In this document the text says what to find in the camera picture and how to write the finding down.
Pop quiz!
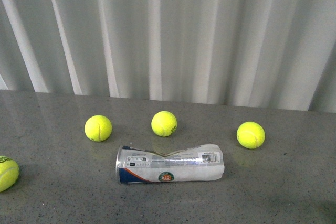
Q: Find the clear plastic tennis ball can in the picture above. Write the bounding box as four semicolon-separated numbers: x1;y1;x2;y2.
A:
115;144;225;184

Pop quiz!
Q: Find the yellow tennis ball black print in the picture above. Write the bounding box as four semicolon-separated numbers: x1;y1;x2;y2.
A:
151;111;177;137

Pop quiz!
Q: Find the yellow tennis ball left middle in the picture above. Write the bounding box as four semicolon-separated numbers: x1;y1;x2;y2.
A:
84;115;112;142

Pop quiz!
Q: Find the plain yellow tennis ball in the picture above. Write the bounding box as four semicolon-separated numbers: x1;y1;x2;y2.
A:
236;122;266;150

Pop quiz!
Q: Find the yellow tennis ball far left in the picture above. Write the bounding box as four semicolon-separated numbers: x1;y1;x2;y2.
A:
0;156;19;192

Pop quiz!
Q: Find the white pleated curtain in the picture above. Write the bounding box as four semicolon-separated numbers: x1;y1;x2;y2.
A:
1;0;335;112

